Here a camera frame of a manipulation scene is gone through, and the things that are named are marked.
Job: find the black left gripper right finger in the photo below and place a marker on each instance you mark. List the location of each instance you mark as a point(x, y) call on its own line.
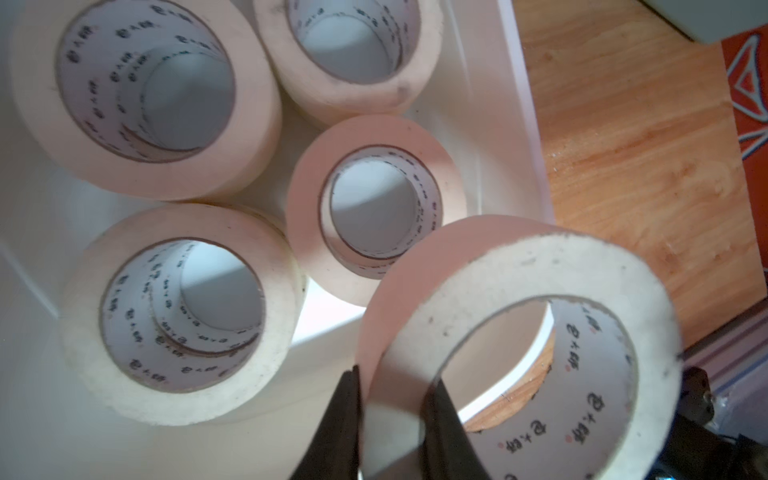
point(446, 452)

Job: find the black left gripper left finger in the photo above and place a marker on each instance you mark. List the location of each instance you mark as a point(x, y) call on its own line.
point(333, 453)

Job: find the translucent lidded storage box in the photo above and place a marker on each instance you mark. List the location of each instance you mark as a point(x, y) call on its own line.
point(709, 21)

